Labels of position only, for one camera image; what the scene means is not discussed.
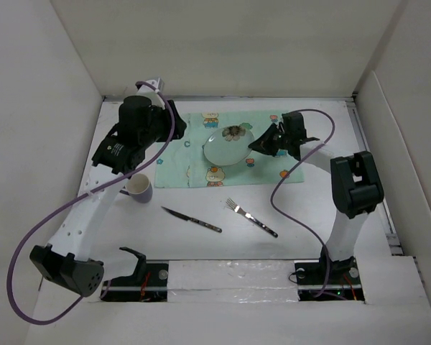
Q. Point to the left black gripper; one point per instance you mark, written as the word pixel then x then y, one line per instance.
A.
pixel 164 114

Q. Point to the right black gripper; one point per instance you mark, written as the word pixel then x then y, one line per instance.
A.
pixel 262 144

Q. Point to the green floral plate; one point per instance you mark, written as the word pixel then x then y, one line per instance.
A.
pixel 228 146

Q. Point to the purple ceramic mug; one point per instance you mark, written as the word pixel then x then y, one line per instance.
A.
pixel 139 188

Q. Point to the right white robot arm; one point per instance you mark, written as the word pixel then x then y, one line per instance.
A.
pixel 356 187

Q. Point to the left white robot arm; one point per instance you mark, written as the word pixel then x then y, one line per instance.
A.
pixel 66 259

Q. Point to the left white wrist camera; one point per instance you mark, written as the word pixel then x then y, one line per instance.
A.
pixel 149 86

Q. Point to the silver fork black handle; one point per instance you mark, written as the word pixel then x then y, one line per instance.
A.
pixel 237 209

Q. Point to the black handled table knife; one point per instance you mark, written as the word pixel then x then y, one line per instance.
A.
pixel 193 220

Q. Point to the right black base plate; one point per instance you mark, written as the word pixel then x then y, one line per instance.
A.
pixel 314 283

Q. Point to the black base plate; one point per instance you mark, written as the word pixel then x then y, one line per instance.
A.
pixel 314 283
pixel 147 287

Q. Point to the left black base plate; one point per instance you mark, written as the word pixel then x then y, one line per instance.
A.
pixel 147 287

